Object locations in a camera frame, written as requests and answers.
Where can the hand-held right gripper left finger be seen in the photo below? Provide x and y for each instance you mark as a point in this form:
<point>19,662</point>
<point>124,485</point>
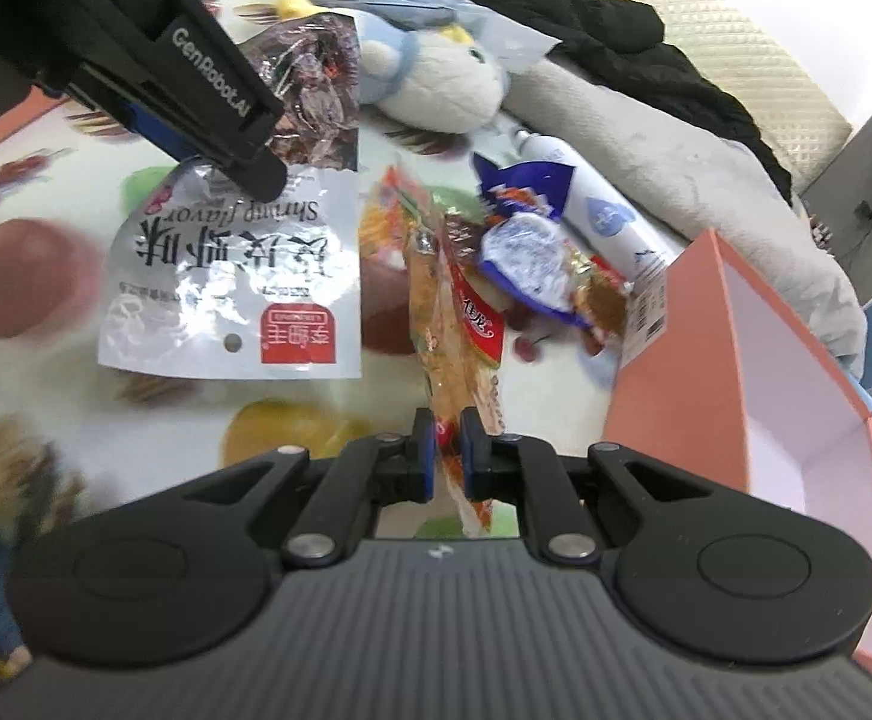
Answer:
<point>424,457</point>

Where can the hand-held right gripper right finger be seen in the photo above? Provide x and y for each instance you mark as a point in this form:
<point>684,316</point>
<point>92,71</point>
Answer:
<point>473,457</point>

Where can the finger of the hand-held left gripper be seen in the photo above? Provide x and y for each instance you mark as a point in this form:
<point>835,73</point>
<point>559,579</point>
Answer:
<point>158,127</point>
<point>256,150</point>

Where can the clear orange snack packet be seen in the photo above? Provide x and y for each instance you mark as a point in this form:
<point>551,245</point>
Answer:
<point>451,360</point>

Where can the silver brown snack packet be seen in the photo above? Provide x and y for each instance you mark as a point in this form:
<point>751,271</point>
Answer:
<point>218,277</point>

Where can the blue white snack packet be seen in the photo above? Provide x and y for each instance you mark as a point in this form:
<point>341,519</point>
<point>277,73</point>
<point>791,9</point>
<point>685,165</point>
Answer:
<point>533,262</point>

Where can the pink cardboard box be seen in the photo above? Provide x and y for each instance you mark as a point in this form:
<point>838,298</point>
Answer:
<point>706,390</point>

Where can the pink box lid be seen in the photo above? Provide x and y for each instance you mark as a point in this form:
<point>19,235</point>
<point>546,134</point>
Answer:
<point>30,106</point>

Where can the fruit printed mat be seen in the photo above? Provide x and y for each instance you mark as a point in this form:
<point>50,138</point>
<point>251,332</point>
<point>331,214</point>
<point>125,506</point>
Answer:
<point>293,405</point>

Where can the blue white plush toy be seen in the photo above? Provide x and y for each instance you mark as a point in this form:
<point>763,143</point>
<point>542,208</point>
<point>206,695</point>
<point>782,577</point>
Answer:
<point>436,82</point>

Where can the white tube bottle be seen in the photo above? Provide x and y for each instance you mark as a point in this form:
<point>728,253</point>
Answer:
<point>593,202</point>

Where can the black jacket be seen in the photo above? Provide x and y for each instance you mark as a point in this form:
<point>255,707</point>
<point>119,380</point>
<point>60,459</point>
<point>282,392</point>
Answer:
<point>593,22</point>

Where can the grey duvet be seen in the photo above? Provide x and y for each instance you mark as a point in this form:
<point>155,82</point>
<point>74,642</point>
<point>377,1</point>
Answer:
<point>668,150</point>

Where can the row of small bottles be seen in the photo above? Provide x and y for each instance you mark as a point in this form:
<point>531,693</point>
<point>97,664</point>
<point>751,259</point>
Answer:
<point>822,225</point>

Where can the cream padded headboard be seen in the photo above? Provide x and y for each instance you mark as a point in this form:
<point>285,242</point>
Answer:
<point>743,52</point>

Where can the wall socket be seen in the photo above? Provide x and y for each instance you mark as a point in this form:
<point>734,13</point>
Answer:
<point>866,211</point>

